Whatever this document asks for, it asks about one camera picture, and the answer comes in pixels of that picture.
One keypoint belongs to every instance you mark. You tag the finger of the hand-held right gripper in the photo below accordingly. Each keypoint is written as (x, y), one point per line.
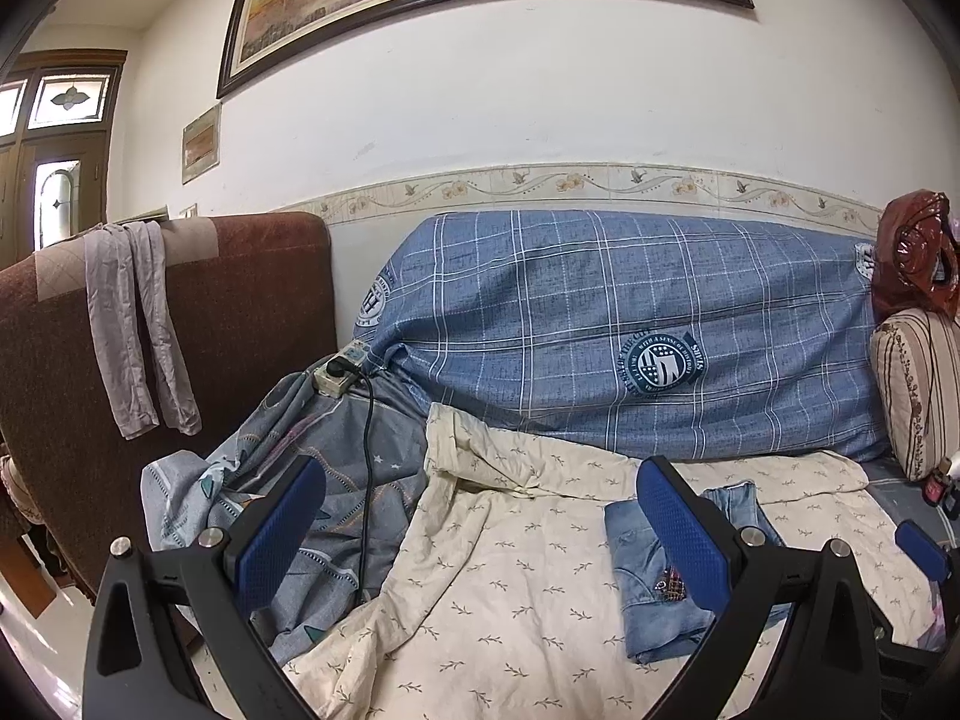
(921, 549)

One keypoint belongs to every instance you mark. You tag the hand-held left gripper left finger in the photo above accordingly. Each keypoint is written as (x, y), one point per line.
(281, 532)

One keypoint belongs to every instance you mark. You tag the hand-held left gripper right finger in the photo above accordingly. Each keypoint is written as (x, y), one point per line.
(682, 532)

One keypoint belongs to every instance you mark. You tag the blue denim pants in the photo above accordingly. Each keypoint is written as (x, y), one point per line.
(645, 577)

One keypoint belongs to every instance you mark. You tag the black device with red label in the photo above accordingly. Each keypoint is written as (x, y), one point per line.
(937, 487)

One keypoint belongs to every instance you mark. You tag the cream floral bed sheet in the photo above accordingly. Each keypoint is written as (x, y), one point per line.
(525, 540)

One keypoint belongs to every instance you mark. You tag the beige striped pillow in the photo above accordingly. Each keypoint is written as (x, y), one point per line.
(915, 390)

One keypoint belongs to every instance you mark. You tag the white power strip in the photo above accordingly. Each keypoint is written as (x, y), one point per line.
(339, 375)

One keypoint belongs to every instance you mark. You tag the brown upholstered sofa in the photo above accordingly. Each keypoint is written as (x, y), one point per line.
(247, 300)

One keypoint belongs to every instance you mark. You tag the blue plaid sofa cover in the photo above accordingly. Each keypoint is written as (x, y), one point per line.
(525, 315)

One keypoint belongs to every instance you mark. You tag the grey cloth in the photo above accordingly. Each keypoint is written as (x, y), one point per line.
(112, 315)

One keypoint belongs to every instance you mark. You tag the red-brown plastic bag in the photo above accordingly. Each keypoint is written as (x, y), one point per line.
(907, 240)

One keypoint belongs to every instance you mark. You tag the wooden door with glass panes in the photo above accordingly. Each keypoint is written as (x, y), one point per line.
(67, 165)

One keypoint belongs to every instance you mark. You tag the small framed wall plaque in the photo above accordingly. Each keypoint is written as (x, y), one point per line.
(201, 142)

